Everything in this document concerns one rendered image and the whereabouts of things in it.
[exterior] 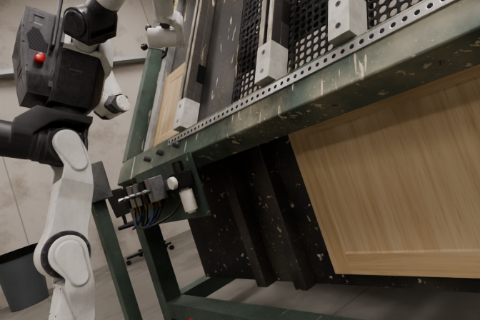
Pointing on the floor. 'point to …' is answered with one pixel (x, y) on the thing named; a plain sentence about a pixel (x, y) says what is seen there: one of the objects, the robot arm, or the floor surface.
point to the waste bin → (21, 279)
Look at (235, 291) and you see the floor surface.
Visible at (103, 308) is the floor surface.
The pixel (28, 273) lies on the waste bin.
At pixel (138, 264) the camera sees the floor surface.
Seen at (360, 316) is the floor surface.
